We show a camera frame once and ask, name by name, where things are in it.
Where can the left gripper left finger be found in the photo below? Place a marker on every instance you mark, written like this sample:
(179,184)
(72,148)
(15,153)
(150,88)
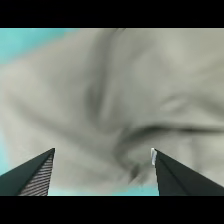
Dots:
(31,178)

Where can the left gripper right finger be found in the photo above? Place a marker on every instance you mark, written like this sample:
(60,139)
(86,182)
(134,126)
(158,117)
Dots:
(181,180)

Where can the brown T-shirt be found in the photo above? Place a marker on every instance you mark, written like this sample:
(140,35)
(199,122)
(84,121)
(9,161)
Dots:
(110,93)

